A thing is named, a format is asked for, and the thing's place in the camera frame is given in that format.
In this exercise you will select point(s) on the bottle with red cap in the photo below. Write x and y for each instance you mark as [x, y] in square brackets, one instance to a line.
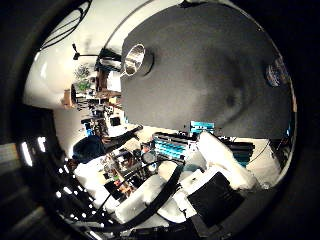
[276, 72]

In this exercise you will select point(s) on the shiny metal cup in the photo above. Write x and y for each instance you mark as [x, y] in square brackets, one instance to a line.
[134, 60]

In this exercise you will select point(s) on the person in dark top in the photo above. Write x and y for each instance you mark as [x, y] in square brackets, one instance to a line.
[89, 149]

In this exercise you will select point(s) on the green potted plant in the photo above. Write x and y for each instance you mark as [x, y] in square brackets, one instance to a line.
[82, 79]

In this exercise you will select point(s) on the black camera stand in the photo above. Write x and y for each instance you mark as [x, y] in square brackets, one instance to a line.
[78, 54]

